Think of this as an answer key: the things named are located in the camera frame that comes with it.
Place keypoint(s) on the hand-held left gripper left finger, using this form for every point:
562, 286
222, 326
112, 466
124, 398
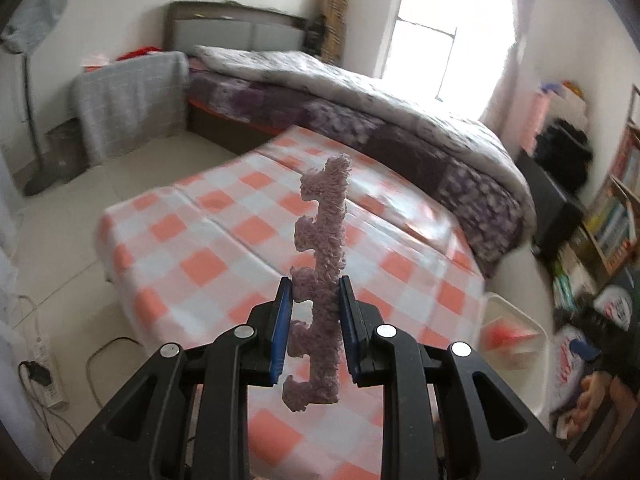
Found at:
280, 332

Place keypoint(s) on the black cabinet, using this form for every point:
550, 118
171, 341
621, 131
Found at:
550, 210

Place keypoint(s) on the pink hanging cloth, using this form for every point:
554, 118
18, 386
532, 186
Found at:
541, 112

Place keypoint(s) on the purple floral quilt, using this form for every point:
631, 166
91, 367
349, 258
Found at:
400, 125

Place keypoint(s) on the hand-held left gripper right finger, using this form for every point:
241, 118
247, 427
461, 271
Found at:
350, 332

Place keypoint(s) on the wooden bookshelf with books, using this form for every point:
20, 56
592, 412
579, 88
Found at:
617, 195

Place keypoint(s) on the window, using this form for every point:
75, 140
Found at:
425, 60

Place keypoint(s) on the grey standing fan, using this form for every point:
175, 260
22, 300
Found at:
37, 10

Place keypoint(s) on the bed with grey headboard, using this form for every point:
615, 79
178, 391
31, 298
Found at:
215, 35

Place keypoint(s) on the tan plush toy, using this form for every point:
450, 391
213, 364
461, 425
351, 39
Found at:
607, 397

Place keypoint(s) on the grey checked cloth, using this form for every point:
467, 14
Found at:
125, 105

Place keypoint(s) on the white plastic bin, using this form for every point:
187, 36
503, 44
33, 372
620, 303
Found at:
542, 370

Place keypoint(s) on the pale pink curtain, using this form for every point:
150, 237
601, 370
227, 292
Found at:
515, 60

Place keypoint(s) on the orange white checked tablecloth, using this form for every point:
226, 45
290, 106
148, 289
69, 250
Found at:
210, 265

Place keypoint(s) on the black bag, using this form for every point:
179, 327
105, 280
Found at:
562, 155

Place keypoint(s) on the pink fuzzy glove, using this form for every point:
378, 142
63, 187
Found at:
327, 240

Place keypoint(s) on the white power strip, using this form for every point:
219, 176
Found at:
47, 380

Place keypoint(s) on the red cloth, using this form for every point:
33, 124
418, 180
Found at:
140, 52

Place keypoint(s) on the white red printed bag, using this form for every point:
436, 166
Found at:
617, 307
570, 365

